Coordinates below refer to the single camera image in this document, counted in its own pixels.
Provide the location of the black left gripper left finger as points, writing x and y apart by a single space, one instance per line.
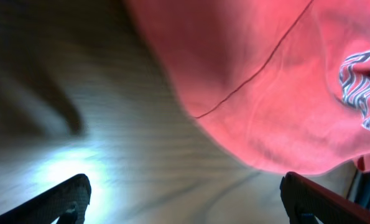
64 203

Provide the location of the red orange t-shirt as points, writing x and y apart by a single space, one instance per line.
282 85

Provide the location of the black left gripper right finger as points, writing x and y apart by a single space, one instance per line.
307 202

